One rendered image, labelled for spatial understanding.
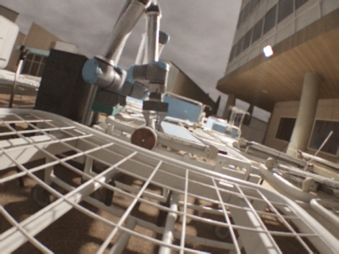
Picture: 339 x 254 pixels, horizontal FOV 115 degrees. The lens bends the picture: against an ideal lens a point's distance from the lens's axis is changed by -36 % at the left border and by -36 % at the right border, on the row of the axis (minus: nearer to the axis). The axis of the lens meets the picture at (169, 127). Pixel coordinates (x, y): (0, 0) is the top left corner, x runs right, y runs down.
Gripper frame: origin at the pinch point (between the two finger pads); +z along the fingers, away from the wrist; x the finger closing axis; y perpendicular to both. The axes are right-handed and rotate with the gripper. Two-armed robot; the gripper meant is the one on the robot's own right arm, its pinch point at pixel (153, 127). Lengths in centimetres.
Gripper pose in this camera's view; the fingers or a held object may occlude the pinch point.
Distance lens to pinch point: 87.7
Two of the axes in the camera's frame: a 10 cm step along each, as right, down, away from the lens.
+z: -1.2, 9.9, 1.1
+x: -9.9, -1.0, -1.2
